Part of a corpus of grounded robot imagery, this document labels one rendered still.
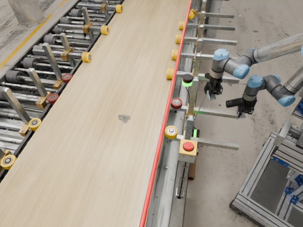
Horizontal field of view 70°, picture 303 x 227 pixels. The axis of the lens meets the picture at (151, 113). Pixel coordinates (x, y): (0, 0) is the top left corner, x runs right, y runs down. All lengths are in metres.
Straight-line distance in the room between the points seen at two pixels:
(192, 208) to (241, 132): 1.03
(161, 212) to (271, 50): 1.06
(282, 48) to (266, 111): 1.83
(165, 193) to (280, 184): 1.08
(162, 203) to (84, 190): 0.49
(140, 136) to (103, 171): 0.30
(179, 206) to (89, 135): 0.67
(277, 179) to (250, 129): 0.72
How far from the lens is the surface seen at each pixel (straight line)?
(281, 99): 1.38
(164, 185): 1.49
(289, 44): 1.17
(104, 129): 1.41
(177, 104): 1.50
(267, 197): 2.09
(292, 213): 2.12
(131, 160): 1.26
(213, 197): 2.18
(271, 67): 3.65
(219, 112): 1.56
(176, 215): 1.35
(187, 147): 0.91
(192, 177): 2.14
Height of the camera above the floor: 2.00
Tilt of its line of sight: 49 degrees down
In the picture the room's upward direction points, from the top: 3 degrees counter-clockwise
